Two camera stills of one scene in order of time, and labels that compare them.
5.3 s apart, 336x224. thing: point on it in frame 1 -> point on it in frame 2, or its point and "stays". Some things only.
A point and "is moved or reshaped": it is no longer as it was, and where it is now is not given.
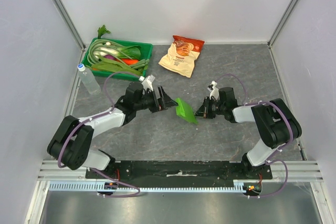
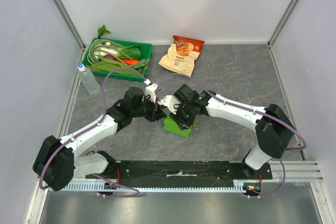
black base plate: (178, 171) stays
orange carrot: (128, 61) stays
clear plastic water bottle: (88, 80) stays
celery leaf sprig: (102, 30) stays
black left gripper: (159, 99) -> (154, 111)
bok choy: (131, 52) stays
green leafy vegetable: (108, 66) stays
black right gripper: (206, 107) -> (181, 115)
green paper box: (184, 109) is moved or reshaped
